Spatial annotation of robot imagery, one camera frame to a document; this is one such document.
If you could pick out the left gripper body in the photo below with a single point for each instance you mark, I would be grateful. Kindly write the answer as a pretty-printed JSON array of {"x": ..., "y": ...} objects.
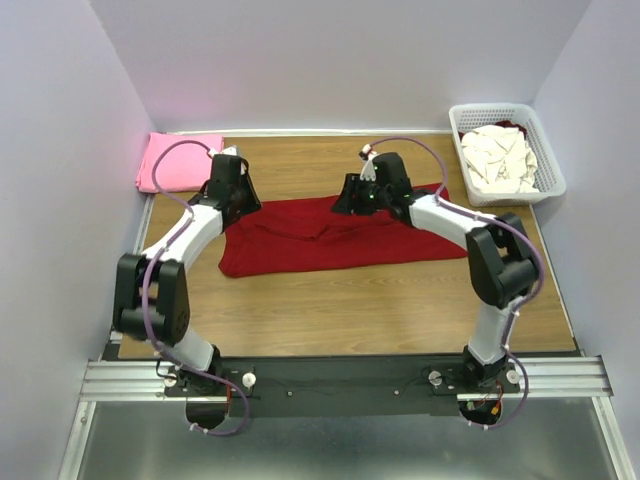
[{"x": 247, "y": 195}]

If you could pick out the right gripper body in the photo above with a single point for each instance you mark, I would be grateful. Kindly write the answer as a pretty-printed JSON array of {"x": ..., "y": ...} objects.
[{"x": 366, "y": 196}]

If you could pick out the red t shirt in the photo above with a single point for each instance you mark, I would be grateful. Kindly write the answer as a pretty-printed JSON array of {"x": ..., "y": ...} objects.
[{"x": 304, "y": 235}]

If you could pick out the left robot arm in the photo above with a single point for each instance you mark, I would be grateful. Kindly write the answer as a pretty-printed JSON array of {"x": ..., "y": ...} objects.
[{"x": 151, "y": 302}]

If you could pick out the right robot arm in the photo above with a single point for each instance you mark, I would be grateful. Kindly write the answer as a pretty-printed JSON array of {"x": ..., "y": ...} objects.
[{"x": 505, "y": 268}]

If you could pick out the folded pink t shirt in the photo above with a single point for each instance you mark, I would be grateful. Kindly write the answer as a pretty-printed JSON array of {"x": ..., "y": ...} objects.
[{"x": 185, "y": 168}]

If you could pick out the cream white t shirt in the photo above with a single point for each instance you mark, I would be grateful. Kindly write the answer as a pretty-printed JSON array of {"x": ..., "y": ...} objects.
[{"x": 500, "y": 160}]

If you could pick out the dark red shirt in basket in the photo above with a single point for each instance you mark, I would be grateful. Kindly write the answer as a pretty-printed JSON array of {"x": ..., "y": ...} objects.
[{"x": 510, "y": 124}]

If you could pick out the white plastic basket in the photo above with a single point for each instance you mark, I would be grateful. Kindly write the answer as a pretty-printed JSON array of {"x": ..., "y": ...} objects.
[{"x": 548, "y": 178}]

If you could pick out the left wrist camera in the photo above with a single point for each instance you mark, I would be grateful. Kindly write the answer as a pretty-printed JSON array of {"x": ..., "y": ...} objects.
[{"x": 232, "y": 150}]

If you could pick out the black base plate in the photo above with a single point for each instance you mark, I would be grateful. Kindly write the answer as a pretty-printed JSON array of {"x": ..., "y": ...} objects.
[{"x": 334, "y": 386}]

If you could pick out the aluminium frame rail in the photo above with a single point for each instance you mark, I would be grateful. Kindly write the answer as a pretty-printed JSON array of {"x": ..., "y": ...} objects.
[{"x": 128, "y": 428}]

